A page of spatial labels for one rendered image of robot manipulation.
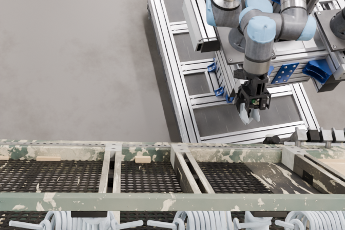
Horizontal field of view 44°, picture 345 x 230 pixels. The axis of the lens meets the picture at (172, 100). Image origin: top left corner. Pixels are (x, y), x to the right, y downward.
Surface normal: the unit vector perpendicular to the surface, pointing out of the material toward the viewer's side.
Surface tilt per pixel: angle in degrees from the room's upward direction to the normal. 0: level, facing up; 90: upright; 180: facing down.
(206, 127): 0
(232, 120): 0
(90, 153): 36
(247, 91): 27
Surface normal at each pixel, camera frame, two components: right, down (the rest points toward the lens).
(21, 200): 0.11, 0.14
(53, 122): 0.12, -0.47
